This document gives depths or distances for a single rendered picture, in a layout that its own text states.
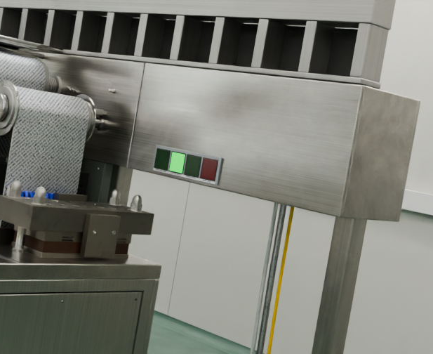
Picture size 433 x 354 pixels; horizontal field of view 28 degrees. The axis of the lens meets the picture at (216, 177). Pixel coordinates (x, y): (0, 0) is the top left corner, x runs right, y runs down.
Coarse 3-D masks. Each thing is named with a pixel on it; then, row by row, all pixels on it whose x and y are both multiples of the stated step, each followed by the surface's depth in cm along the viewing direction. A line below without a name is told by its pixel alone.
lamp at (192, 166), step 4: (188, 156) 230; (192, 156) 229; (188, 160) 230; (192, 160) 229; (196, 160) 228; (200, 160) 227; (188, 164) 230; (192, 164) 229; (196, 164) 228; (188, 168) 230; (192, 168) 229; (196, 168) 228; (188, 172) 230; (192, 172) 228; (196, 172) 227; (196, 176) 227
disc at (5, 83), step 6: (0, 84) 236; (6, 84) 234; (12, 84) 232; (12, 90) 231; (18, 96) 230; (18, 102) 229; (18, 108) 229; (12, 120) 230; (6, 126) 232; (12, 126) 230; (0, 132) 234; (6, 132) 232
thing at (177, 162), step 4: (172, 152) 234; (176, 152) 233; (172, 156) 234; (176, 156) 233; (180, 156) 232; (184, 156) 231; (172, 160) 234; (176, 160) 233; (180, 160) 232; (184, 160) 231; (172, 164) 234; (176, 164) 233; (180, 164) 232; (172, 168) 234; (176, 168) 233; (180, 168) 232; (180, 172) 232
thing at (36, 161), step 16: (16, 144) 232; (32, 144) 235; (48, 144) 239; (64, 144) 242; (80, 144) 246; (16, 160) 232; (32, 160) 236; (48, 160) 240; (64, 160) 243; (80, 160) 247; (16, 176) 233; (32, 176) 237; (48, 176) 240; (64, 176) 244; (48, 192) 241; (64, 192) 245
